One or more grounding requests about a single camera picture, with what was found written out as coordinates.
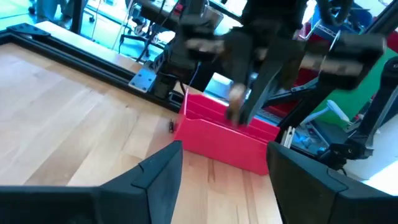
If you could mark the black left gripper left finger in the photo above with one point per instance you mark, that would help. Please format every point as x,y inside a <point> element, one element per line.
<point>93,205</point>

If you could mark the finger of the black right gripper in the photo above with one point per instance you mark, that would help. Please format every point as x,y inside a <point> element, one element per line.
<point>234,56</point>
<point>264,81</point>

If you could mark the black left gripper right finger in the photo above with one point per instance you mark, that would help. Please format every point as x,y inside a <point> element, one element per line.
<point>326,205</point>

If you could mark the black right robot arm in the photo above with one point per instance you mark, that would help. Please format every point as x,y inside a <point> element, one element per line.
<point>177,59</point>

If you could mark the white curved plastic part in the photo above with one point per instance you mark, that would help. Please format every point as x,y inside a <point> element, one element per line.
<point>335,110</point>

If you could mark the silver aluminium extrusion bar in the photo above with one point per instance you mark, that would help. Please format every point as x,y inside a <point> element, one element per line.
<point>288,137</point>

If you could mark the red plastic bin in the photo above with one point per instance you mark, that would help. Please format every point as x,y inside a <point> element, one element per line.
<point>217,146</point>

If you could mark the black office chair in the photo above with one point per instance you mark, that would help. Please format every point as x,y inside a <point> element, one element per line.
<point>140,37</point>

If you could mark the person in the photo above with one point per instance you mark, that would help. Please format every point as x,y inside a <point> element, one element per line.
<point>56,12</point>

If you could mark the silver corner bracket plate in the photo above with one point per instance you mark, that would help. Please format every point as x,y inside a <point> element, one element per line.
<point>143,79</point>

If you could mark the black aluminium table frame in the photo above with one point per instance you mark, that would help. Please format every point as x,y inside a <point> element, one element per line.
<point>77,65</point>

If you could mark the black pedestal stand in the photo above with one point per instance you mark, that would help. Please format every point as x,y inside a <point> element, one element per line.
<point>77,15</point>

